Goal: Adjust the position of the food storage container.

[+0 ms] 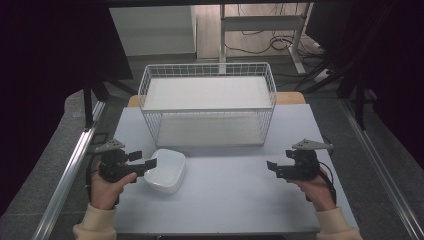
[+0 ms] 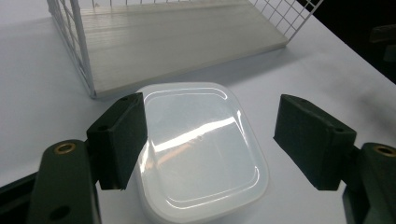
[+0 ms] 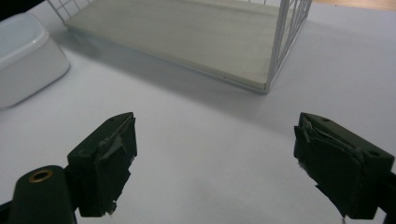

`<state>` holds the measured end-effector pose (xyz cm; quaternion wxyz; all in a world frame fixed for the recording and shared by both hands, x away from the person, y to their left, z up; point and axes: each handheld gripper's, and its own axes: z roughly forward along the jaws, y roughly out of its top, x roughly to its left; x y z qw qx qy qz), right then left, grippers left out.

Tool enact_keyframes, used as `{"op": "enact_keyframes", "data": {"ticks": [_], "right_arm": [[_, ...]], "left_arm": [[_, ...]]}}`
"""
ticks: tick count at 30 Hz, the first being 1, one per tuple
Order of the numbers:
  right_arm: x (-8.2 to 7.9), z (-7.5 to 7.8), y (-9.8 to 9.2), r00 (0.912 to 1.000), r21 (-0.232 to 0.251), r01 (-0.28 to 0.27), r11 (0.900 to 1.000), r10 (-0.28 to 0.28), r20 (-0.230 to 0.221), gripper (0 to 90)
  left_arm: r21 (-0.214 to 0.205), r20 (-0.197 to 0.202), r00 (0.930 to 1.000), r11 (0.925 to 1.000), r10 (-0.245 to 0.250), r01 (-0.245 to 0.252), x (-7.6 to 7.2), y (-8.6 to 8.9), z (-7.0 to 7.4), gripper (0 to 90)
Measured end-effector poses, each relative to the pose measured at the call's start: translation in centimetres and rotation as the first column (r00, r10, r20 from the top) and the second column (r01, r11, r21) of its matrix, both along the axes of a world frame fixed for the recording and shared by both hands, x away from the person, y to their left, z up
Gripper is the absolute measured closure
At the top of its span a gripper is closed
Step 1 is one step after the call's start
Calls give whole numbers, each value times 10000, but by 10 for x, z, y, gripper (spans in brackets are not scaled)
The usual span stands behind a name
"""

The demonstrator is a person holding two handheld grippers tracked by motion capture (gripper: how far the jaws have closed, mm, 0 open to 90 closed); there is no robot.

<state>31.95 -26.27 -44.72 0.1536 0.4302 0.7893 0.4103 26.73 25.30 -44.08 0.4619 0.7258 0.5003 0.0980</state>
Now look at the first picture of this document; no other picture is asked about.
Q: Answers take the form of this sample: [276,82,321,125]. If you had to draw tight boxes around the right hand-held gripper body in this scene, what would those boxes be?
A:
[285,138,335,183]

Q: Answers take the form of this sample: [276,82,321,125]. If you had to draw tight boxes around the white desk frame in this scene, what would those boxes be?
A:
[218,2,315,75]

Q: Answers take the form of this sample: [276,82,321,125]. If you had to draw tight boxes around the white power strip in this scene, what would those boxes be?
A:
[313,67,335,83]

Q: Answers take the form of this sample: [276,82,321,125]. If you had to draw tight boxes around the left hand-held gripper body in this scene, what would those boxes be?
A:
[94,138,147,184]

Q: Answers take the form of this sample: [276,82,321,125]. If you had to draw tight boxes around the person's left hand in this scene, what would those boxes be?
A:
[89,162,138,211]

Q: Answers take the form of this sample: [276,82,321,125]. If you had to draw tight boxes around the white cabinet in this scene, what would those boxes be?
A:
[109,4,198,58]

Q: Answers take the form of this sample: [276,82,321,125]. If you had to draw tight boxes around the white wire basket shelf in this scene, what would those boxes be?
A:
[137,62,278,148]

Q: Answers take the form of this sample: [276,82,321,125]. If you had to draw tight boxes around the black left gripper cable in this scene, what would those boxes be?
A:
[85,151,102,203]

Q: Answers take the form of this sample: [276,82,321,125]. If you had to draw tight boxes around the person's right hand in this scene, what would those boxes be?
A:
[287,169,336,213]

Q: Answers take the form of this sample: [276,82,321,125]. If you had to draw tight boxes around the aluminium rail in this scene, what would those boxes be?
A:
[31,99,107,240]
[339,98,424,240]

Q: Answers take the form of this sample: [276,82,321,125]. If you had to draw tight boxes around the black metal stand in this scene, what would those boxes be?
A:
[299,49,379,131]
[81,74,138,130]

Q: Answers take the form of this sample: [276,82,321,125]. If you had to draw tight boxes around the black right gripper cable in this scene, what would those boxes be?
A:
[304,161,338,205]

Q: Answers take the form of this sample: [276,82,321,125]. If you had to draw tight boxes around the black floor cables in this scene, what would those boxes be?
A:
[223,3,326,58]

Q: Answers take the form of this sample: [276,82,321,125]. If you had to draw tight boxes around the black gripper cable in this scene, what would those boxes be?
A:
[304,161,338,205]
[85,151,102,203]

